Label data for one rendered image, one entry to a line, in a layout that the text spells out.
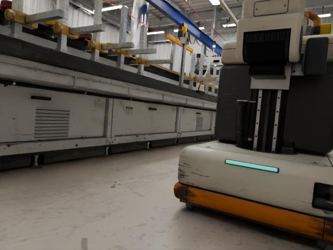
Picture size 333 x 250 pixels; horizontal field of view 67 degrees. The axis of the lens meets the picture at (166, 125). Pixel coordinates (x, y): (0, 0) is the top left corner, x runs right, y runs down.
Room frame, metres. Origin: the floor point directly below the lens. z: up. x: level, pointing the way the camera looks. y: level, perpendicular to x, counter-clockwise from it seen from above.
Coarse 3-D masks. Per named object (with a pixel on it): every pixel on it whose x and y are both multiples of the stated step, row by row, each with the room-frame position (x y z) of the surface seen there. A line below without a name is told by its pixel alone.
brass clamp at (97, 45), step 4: (92, 40) 1.59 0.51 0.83; (88, 44) 1.61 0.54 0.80; (92, 44) 1.59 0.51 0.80; (96, 44) 1.60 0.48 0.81; (100, 44) 1.64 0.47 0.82; (92, 48) 1.61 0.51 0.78; (96, 48) 1.61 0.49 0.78; (100, 48) 1.64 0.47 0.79; (100, 52) 1.70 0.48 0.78; (104, 52) 1.69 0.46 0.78
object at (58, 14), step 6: (42, 12) 1.15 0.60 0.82; (48, 12) 1.12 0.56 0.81; (54, 12) 1.10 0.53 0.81; (60, 12) 1.10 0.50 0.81; (30, 18) 1.19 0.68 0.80; (36, 18) 1.17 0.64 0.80; (42, 18) 1.14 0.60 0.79; (48, 18) 1.13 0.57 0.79; (54, 18) 1.13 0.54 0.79; (60, 18) 1.12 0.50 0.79; (6, 24) 1.29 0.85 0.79
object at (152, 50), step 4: (152, 48) 1.75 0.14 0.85; (108, 52) 1.95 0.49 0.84; (112, 52) 1.93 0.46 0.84; (128, 52) 1.85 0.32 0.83; (132, 52) 1.83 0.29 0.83; (136, 52) 1.81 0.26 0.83; (140, 52) 1.80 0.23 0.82; (144, 52) 1.78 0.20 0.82; (148, 52) 1.76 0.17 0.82; (152, 52) 1.75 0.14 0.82; (156, 52) 1.76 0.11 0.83
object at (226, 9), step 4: (56, 0) 2.47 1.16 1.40; (220, 0) 4.43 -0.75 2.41; (56, 4) 2.47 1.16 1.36; (220, 4) 4.58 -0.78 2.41; (224, 4) 4.60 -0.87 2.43; (56, 8) 2.47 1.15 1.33; (224, 8) 4.82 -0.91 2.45; (228, 8) 4.81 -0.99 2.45; (228, 12) 5.01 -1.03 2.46; (232, 16) 5.07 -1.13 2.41; (232, 20) 5.27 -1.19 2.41; (236, 20) 5.32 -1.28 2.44; (236, 24) 5.58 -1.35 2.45
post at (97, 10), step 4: (96, 0) 1.62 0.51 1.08; (100, 0) 1.62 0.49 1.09; (96, 4) 1.62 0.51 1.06; (100, 4) 1.63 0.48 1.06; (96, 8) 1.62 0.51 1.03; (100, 8) 1.63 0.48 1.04; (96, 12) 1.62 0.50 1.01; (100, 12) 1.63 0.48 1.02; (96, 16) 1.62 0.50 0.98; (100, 16) 1.63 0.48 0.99; (96, 20) 1.62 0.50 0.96; (100, 20) 1.63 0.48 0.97; (96, 32) 1.61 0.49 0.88; (100, 32) 1.64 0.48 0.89; (96, 36) 1.61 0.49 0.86; (96, 40) 1.61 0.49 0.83; (92, 52) 1.62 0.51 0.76; (96, 52) 1.62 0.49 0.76; (92, 56) 1.62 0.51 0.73; (96, 56) 1.62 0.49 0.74
